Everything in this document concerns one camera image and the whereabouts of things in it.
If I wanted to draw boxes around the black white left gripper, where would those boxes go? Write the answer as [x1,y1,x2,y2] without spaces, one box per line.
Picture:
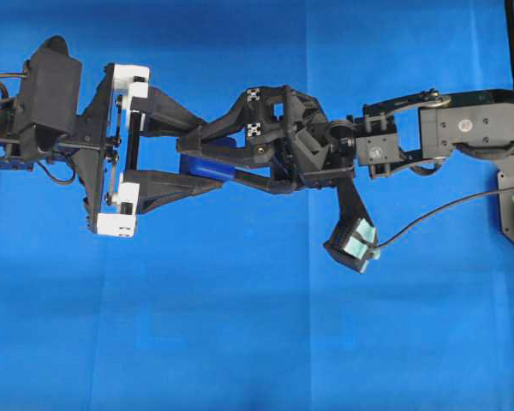
[71,63,223,238]

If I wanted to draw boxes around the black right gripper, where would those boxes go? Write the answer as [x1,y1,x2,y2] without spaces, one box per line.
[176,86,356,194]

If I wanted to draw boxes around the blue block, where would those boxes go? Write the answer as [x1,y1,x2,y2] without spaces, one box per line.
[176,137,236,182]

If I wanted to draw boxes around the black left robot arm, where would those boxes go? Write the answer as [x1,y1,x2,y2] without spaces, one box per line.
[0,64,222,238]

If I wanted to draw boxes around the blue table cloth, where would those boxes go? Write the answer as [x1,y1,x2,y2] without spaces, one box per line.
[0,1,514,410]

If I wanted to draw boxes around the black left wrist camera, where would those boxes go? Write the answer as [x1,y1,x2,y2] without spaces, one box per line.
[12,35,81,162]

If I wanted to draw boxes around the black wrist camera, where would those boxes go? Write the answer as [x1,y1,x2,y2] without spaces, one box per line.
[323,217,380,273]
[12,35,81,162]

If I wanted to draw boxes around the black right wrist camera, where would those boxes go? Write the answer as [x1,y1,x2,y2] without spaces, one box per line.
[323,217,380,273]

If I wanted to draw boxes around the black right camera cable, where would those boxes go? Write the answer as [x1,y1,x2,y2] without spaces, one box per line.
[376,188,505,250]

